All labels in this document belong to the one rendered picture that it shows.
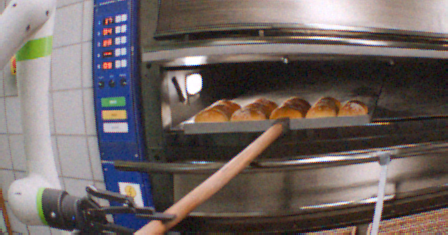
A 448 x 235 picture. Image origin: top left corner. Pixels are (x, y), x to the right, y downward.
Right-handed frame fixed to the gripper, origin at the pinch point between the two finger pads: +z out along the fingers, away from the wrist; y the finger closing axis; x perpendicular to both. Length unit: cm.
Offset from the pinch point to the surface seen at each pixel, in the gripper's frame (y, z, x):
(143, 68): -17, -38, -102
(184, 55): -20, -20, -87
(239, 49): -21, -6, -87
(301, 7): -32, 10, -101
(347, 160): 4, 25, -63
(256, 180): 16, -8, -102
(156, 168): 4, -22, -64
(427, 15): -33, 58, -101
